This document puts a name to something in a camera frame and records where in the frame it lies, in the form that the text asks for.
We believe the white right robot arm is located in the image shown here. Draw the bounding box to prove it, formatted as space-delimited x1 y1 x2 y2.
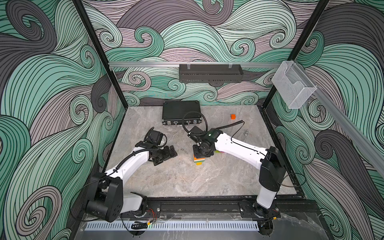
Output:
188 129 287 218

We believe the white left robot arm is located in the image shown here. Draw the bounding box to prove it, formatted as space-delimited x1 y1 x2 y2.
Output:
83 141 178 223

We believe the black hard carrying case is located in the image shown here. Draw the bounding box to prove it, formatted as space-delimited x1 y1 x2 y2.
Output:
162 101 202 125

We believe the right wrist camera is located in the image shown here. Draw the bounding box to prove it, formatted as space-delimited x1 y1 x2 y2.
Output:
188 126 207 143

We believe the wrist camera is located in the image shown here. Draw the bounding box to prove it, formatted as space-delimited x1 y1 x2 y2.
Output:
144 127 168 148
188 126 207 143

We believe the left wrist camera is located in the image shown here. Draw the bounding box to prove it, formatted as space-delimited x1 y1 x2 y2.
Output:
144 127 168 148

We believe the black wall-mounted tray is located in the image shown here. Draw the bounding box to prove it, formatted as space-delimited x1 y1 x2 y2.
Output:
179 64 244 86

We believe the white slotted cable duct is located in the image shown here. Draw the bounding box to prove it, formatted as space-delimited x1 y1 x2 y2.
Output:
85 220 259 232

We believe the clear acrylic wall holder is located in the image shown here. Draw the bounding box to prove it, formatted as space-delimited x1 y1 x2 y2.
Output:
272 61 317 109

